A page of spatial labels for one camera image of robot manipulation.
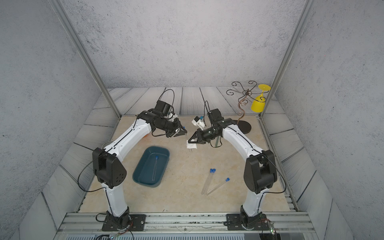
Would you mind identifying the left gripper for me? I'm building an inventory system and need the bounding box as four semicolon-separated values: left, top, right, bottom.
159;117;189;138

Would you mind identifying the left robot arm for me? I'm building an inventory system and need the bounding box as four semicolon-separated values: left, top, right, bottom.
93;111;188;226

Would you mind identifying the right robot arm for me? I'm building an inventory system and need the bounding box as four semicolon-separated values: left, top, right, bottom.
188;118;278;230

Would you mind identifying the black metal cup stand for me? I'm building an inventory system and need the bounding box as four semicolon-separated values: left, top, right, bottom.
225;80;267;135

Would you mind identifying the teal plastic tray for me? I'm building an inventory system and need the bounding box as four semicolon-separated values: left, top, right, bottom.
133;146;170;188

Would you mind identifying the yellow plastic goblet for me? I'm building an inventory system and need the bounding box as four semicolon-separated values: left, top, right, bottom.
251;84;271;113

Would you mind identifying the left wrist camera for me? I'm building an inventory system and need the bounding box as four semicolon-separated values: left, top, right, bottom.
154;100;178;122

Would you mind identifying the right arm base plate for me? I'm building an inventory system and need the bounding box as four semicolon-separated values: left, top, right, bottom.
223;213;271;231

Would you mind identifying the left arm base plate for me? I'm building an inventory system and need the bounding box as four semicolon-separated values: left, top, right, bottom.
101;213;147;232

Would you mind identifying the aluminium front rail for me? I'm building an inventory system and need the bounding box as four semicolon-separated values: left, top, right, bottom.
54;212;318;240

